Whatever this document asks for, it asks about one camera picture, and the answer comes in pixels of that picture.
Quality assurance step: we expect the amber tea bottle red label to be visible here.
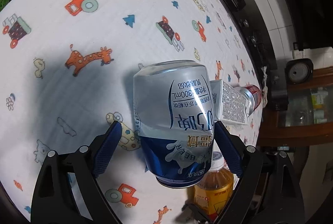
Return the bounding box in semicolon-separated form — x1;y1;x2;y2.
189;151;234;222

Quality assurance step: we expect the white milk carton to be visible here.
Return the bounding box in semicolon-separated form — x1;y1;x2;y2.
210;80;248;125

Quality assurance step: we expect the red cola can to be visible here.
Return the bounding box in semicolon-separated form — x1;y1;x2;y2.
234;84;262;117

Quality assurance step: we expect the blue silver beer can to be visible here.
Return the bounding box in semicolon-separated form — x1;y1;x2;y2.
133;60;214;188

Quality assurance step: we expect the white rag on counter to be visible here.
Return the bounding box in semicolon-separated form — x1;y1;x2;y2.
261;66;268;108

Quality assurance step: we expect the brown wooden glass cabinet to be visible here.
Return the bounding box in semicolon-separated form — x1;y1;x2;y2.
257;67;332;147

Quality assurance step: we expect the black rice cooker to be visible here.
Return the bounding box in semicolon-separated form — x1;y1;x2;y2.
285;58;314;85

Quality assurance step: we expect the white cartoon print tablecloth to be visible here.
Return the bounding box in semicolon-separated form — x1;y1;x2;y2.
1;0;259;223

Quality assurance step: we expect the black gas stove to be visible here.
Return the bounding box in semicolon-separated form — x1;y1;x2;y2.
223;0;278;70

